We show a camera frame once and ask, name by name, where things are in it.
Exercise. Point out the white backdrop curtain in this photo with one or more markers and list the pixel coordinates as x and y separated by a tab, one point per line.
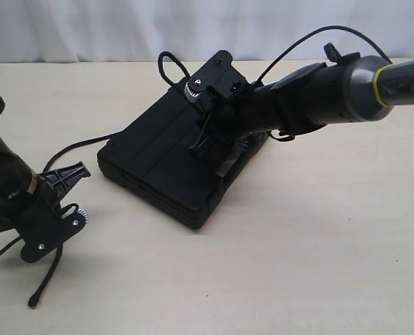
96	31

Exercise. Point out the black plastic tool case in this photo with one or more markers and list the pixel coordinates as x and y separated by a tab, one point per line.
150	158

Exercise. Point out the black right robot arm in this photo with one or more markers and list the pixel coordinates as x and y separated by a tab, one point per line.
347	89

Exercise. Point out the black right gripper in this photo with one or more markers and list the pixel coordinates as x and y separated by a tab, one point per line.
216	90

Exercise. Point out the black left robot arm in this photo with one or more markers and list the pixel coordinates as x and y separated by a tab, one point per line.
30	203

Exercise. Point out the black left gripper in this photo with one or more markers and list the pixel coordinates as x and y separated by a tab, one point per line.
45	225

